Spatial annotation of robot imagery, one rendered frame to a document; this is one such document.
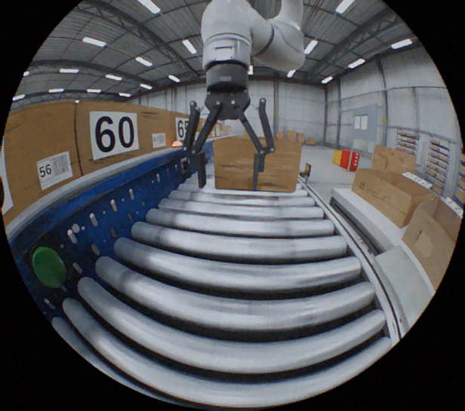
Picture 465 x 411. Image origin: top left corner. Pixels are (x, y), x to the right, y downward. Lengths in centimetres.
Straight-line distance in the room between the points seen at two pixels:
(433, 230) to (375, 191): 28
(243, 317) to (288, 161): 41
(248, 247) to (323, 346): 20
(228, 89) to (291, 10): 29
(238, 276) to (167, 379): 19
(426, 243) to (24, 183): 76
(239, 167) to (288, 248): 29
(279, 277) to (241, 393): 18
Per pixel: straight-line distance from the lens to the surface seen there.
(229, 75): 24
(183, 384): 21
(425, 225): 44
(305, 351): 21
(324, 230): 36
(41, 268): 29
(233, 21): 29
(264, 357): 20
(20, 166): 33
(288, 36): 38
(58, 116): 35
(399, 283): 35
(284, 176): 46
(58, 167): 34
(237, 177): 45
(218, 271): 23
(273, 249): 27
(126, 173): 35
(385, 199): 54
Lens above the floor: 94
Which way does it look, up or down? 20 degrees down
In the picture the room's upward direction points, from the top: straight up
